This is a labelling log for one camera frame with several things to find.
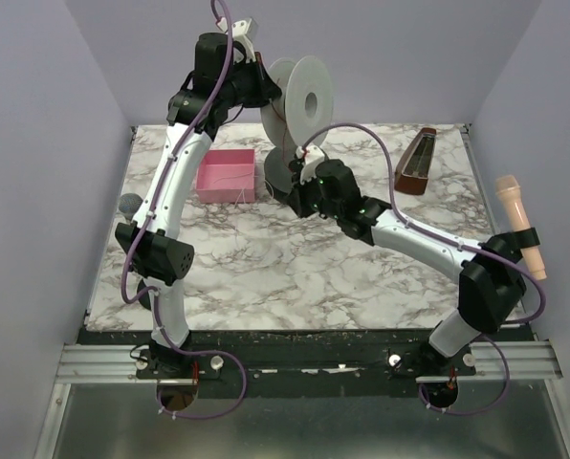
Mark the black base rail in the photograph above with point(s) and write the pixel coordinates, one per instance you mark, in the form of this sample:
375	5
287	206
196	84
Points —
284	364

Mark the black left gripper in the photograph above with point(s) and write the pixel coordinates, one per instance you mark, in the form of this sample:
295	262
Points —
260	83

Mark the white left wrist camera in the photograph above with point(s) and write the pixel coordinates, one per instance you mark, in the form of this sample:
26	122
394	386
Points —
244	31

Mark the black cable spool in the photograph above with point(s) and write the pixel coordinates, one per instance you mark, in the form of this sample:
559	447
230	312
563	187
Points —
277	174

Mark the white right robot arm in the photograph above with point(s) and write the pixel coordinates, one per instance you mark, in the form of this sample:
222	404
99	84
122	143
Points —
488	286

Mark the pink plastic box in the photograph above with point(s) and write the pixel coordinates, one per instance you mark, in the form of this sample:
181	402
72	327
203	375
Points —
226	176

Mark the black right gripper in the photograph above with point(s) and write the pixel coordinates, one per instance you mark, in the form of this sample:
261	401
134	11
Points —
295	195

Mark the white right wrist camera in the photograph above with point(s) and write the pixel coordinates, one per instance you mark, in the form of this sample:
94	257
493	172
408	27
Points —
310	157

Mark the beige toy microphone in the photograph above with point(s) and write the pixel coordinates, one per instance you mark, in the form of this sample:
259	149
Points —
508	192

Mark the brown wooden metronome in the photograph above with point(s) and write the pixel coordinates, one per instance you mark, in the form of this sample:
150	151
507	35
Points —
411	174

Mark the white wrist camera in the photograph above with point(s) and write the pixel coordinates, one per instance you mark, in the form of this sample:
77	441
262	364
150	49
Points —
310	157
244	31

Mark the glitter toy microphone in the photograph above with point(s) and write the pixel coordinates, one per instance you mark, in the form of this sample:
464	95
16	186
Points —
128	205

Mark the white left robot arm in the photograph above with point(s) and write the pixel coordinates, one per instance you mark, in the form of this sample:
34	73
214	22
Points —
227	73

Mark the white perforated cable spool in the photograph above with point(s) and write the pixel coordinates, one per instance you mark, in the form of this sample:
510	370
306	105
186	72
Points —
306	104

